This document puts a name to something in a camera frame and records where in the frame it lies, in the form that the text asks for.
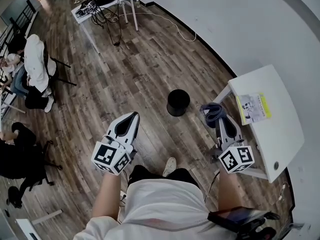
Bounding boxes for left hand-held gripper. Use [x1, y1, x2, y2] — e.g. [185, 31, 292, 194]
[90, 111, 141, 177]

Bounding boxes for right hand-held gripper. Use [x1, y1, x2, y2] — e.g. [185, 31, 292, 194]
[212, 114, 255, 174]

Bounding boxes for dark blue cloth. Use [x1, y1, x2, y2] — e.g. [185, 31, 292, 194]
[199, 102, 227, 130]

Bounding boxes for black round bin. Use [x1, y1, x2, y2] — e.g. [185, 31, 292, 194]
[166, 89, 191, 118]

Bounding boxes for person's left forearm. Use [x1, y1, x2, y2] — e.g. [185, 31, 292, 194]
[90, 171, 122, 221]

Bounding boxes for person's right forearm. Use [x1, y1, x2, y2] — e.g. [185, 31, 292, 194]
[216, 170, 242, 214]

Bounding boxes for booklet with yellow strip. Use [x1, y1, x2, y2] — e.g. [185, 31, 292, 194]
[235, 92, 272, 126]

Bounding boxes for person's black shorts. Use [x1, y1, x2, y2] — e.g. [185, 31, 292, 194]
[127, 164, 201, 190]

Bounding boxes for white desk with grommet hole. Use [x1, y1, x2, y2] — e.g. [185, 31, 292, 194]
[213, 63, 306, 184]

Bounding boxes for person's right white shoe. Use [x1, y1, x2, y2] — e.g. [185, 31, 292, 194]
[162, 156, 177, 178]

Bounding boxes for black office chair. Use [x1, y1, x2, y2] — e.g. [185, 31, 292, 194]
[5, 139, 64, 209]

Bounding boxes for black folding chair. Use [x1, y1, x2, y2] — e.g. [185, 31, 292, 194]
[42, 40, 78, 98]

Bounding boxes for black device at waist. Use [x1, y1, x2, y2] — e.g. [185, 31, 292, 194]
[237, 209, 281, 240]

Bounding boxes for small white table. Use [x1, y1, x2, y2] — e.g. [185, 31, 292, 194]
[0, 90, 26, 125]

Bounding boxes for white desk with equipment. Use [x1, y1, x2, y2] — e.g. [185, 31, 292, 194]
[70, 0, 140, 55]

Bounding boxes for pile of black equipment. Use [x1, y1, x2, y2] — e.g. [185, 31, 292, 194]
[74, 0, 121, 19]

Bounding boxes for white table with thin legs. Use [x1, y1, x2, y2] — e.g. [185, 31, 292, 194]
[14, 208, 64, 240]

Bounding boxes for black metal railing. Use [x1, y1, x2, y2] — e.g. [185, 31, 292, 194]
[0, 0, 35, 60]

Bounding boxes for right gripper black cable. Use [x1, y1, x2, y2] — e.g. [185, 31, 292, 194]
[204, 171, 221, 203]

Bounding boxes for white charger with cable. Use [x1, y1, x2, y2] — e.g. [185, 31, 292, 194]
[274, 181, 291, 205]

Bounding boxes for hanging black cables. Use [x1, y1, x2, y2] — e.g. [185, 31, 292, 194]
[89, 3, 124, 47]

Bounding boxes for long white floor cable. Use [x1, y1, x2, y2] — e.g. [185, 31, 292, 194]
[104, 12, 197, 42]

